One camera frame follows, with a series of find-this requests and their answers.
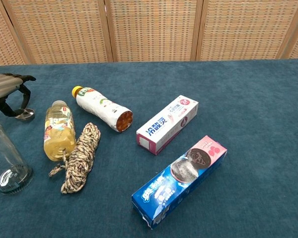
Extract white pink toothpaste box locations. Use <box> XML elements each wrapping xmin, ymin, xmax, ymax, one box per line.
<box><xmin>136</xmin><ymin>95</ymin><xmax>199</xmax><ymax>156</ymax></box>

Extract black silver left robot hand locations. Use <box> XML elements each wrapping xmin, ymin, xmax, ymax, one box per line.
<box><xmin>0</xmin><ymin>73</ymin><xmax>37</xmax><ymax>118</ymax></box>

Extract white label bottle yellow cap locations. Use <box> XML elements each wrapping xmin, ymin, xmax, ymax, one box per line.
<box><xmin>72</xmin><ymin>85</ymin><xmax>134</xmax><ymax>133</ymax></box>

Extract blue fabric table mat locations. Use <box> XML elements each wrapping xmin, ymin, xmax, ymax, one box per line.
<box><xmin>0</xmin><ymin>58</ymin><xmax>298</xmax><ymax>238</ymax></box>

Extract yellow tea plastic bottle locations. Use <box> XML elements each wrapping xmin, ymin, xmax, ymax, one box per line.
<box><xmin>43</xmin><ymin>100</ymin><xmax>77</xmax><ymax>162</ymax></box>

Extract braided multicolour rope bundle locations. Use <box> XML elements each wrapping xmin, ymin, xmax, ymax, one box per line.
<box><xmin>48</xmin><ymin>122</ymin><xmax>101</xmax><ymax>195</ymax></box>

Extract blue pink cookie box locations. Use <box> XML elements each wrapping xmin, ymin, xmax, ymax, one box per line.
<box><xmin>131</xmin><ymin>135</ymin><xmax>228</xmax><ymax>230</ymax></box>

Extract metal jar lid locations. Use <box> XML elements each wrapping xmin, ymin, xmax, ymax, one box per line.
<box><xmin>14</xmin><ymin>108</ymin><xmax>36</xmax><ymax>122</ymax></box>

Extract clear glass bottle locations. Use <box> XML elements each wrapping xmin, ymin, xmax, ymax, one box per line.
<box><xmin>0</xmin><ymin>110</ymin><xmax>34</xmax><ymax>194</ymax></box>

